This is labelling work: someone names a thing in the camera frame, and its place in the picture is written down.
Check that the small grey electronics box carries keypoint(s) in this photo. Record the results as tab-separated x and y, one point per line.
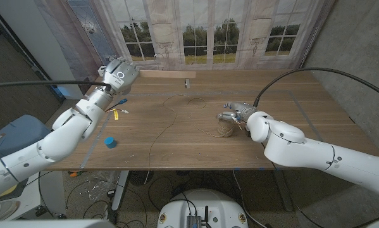
194	221

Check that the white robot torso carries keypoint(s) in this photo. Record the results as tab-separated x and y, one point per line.
205	202

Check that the wooden stick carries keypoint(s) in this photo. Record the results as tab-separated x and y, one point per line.
167	74

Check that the jute twine strand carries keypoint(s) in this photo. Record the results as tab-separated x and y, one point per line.
173	122

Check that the white low platform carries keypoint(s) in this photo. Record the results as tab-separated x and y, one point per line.
51	190

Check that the blue bottle cap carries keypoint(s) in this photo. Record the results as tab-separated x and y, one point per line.
110	142

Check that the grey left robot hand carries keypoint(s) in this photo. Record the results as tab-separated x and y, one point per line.
121	76

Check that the black floor fan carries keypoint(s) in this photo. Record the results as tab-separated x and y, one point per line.
140	178

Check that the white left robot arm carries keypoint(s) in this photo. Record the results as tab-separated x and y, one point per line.
59	139

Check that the white table leg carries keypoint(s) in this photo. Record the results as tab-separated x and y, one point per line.
121	190

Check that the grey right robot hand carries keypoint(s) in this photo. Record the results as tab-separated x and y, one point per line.
241	111

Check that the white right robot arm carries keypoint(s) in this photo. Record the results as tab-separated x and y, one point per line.
303	149

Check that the printed window backdrop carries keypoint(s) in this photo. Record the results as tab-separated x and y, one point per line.
208	31

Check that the grey table leg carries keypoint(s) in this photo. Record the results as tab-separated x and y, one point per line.
284	193

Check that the white sneaker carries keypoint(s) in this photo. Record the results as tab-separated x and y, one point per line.
1	210

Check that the jute twine spool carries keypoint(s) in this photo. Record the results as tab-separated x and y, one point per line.
225	129

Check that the blue plastic bin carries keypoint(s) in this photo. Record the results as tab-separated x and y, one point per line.
15	133

